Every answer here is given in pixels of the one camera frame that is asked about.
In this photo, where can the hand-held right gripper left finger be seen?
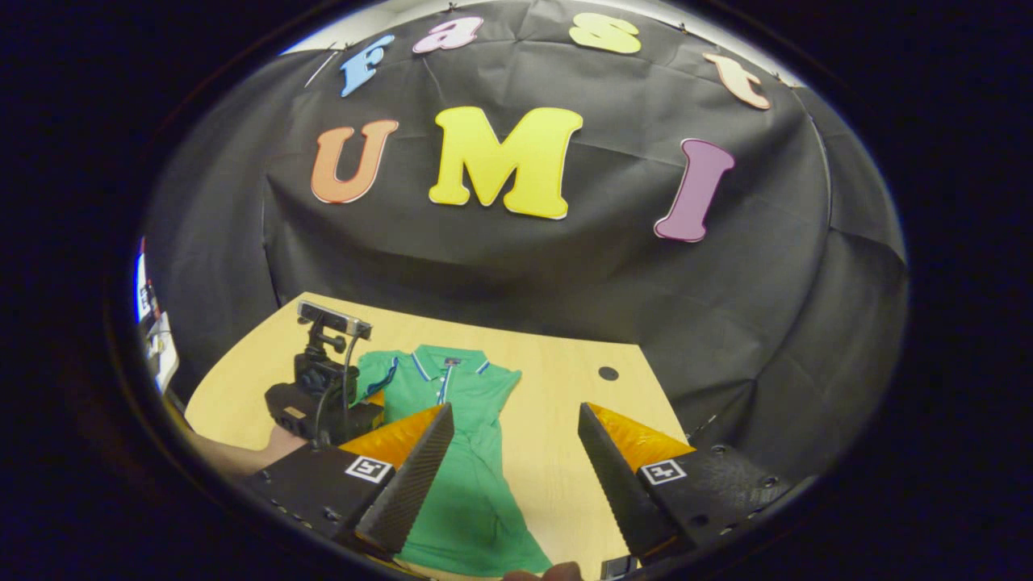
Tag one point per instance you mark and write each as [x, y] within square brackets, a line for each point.
[416, 480]

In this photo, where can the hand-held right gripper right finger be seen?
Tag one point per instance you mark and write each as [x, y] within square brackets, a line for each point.
[617, 484]

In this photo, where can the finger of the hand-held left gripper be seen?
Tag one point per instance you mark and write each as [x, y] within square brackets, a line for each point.
[375, 398]

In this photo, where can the green T-shirt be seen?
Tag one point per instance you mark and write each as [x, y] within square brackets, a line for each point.
[476, 500]

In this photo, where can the computer monitor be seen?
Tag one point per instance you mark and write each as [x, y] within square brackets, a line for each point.
[157, 339]

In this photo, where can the black backdrop cloth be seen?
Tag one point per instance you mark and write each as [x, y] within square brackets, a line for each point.
[565, 274]

